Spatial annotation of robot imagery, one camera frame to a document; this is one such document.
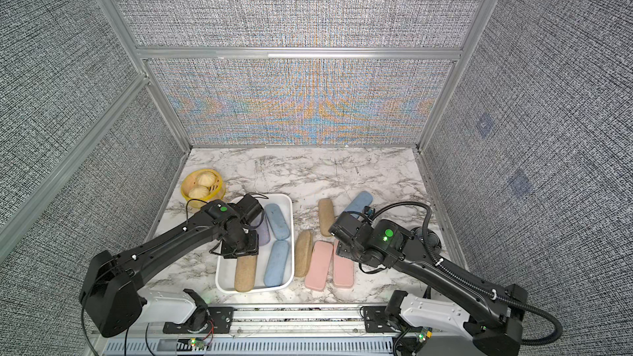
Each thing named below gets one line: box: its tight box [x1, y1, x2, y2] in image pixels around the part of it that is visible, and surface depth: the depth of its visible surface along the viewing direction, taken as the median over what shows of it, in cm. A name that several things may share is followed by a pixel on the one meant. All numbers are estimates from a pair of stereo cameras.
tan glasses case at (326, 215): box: [318, 197, 335, 237], surface depth 96 cm
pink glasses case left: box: [304, 240, 334, 292], surface depth 83 cm
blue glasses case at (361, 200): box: [344, 191, 373, 220], surface depth 100 cm
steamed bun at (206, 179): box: [196, 173, 216, 188], surface depth 102 cm
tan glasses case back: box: [234, 255, 258, 293], surface depth 75 cm
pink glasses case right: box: [332, 239, 354, 290], surface depth 81 cm
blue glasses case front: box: [264, 202, 291, 241], surface depth 92 cm
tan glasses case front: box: [294, 229, 314, 278], surface depth 85 cm
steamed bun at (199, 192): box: [187, 185, 211, 199], surface depth 99 cm
